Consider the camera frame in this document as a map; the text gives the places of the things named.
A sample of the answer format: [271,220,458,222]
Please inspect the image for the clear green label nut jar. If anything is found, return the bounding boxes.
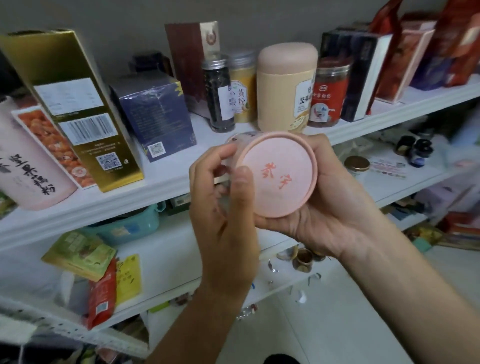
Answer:
[0,191,18,222]

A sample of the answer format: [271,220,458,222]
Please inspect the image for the pink cylinder canister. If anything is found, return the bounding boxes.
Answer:
[225,131,319,220]

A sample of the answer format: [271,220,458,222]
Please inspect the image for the person's right forearm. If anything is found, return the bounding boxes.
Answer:
[341,217,480,364]

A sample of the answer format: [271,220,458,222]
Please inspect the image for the white metal shelving unit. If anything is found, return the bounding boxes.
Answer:
[0,75,480,361]

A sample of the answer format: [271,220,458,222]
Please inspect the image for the teal plastic basket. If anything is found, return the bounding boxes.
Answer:
[90,202,166,247]

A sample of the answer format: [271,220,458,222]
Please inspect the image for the black box white edge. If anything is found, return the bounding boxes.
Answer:
[318,28,393,123]

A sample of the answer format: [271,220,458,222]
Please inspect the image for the beige cylinder canister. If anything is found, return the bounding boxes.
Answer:
[256,42,320,135]

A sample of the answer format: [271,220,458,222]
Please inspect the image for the small black grey boxes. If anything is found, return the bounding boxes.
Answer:
[161,193,192,215]

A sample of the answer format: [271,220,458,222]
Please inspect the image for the beige canister orange lid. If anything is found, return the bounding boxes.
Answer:
[225,50,258,125]

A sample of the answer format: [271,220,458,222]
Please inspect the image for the yellow box white label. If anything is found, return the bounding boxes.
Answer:
[0,30,145,193]

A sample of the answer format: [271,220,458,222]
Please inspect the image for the green snack packet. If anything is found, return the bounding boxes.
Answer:
[41,228,119,282]

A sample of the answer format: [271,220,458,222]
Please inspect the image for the person's left hand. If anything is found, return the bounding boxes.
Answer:
[189,142,261,297]

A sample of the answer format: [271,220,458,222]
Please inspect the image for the yellow tag packet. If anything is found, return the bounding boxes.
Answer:
[116,253,144,305]

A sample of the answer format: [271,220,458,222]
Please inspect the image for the red box white edge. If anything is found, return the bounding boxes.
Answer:
[375,21,438,105]

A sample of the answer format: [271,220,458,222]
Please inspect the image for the small dark bottle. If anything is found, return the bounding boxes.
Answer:
[408,138,435,168]
[395,135,417,157]

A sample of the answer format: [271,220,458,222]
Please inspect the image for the person's left forearm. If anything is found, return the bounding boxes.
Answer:
[146,288,249,364]

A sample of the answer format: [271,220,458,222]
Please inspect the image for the red snack packet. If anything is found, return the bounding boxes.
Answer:
[86,258,119,331]

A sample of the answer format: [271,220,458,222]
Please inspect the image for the dark blue moon box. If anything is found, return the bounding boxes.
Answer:
[111,71,198,162]

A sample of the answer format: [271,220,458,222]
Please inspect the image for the small pink canister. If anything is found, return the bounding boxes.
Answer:
[0,97,78,211]

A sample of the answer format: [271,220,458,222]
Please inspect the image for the red canister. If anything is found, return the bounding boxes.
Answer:
[309,56,354,129]

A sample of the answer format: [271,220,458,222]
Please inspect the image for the orange patterned box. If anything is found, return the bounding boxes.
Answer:
[11,105,97,189]

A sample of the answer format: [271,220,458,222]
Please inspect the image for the person's right hand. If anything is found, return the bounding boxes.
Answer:
[255,135,384,260]

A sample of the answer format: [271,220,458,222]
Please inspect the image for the dark glass jar silver lid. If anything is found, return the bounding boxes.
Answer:
[201,56,237,135]

